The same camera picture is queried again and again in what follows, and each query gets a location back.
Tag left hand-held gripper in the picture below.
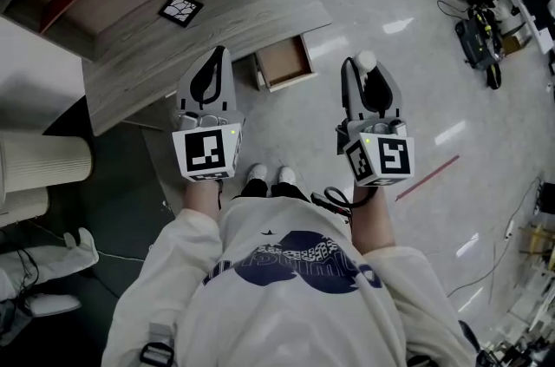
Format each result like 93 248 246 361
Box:
171 45 246 183

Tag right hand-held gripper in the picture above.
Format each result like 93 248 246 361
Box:
335 56 416 188

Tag small white object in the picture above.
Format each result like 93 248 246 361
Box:
355 49 377 74

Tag brown wooden drawer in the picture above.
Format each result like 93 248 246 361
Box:
252 34 318 93

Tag person's right forearm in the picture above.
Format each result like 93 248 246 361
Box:
349 182 396 253

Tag person's left forearm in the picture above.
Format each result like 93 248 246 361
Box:
184 178 223 223

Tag grey wooden desk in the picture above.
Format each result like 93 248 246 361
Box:
82 0 333 136

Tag black framed patterned tile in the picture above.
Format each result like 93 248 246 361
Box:
157 0 205 29

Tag person's left white shoe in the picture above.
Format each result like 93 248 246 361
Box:
247 163 269 183

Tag red floor tape strip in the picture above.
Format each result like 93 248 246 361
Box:
395 154 460 201

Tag person's black trousers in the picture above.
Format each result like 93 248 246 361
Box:
232 178 311 202

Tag black yellow floor machine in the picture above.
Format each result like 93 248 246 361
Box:
454 4 506 89

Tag small cardboard box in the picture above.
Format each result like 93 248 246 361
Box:
501 33 532 56

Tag large cream ribbed cylinder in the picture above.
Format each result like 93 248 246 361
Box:
0 130 95 193

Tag small cream ribbed cylinder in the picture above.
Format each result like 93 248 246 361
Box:
0 187 49 227

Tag person's white printed shirt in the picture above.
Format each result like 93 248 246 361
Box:
100 195 478 367

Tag white rounded plastic shell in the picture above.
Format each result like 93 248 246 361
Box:
23 293 82 318

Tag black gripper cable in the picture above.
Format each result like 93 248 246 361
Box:
323 185 378 210

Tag thin white floor cable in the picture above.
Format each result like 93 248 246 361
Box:
97 250 147 265

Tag grey floor cable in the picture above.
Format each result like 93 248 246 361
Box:
446 178 543 298

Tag wooden frame rack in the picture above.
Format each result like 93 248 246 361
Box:
518 221 555 367

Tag grey strap black buckle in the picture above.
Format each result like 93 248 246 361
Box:
139 321 177 367

